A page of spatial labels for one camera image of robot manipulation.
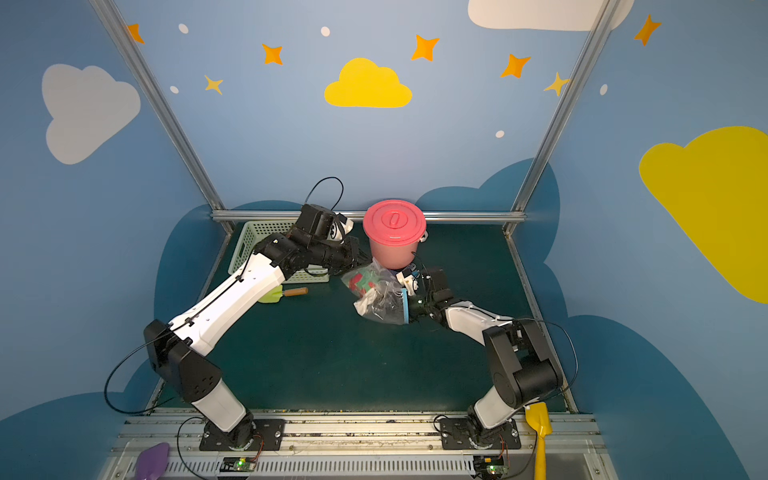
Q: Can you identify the purple plastic object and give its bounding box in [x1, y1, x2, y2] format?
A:
[135, 442, 170, 480]

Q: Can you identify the pink bucket lid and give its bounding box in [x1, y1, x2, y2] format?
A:
[363, 199, 427, 247]

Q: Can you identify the aluminium frame rail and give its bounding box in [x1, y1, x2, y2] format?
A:
[143, 230, 235, 415]
[504, 231, 579, 414]
[211, 209, 527, 225]

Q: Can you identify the aluminium frame right rail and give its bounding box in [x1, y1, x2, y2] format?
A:
[504, 231, 579, 414]

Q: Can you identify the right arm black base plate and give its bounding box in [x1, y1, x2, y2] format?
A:
[433, 415, 521, 450]

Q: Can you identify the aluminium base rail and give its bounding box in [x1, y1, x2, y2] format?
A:
[98, 409, 619, 480]

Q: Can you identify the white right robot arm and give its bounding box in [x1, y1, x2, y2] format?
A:
[411, 268, 565, 432]

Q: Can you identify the aluminium frame post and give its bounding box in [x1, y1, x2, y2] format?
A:
[90, 0, 226, 213]
[503, 0, 621, 240]

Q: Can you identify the aluminium frame back rail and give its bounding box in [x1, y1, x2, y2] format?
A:
[211, 209, 527, 225]

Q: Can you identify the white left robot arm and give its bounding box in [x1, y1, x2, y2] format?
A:
[144, 204, 367, 435]

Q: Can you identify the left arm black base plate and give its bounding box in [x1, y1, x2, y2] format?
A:
[199, 414, 285, 452]

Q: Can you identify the aluminium frame right post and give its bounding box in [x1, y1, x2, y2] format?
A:
[503, 0, 621, 240]

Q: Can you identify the yellow handled tool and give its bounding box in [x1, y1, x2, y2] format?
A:
[525, 402, 552, 480]

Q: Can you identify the green perforated plastic basket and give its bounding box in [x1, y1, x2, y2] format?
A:
[228, 220, 330, 284]

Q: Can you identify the aluminium frame left post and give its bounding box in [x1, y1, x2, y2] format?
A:
[90, 0, 226, 213]

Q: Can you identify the clear zip-top bag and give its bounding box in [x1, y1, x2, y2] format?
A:
[341, 260, 410, 326]

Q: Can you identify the green garden trowel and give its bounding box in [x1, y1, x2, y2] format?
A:
[258, 285, 309, 304]

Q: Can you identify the aluminium frame left rail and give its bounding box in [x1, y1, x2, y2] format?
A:
[143, 230, 235, 415]

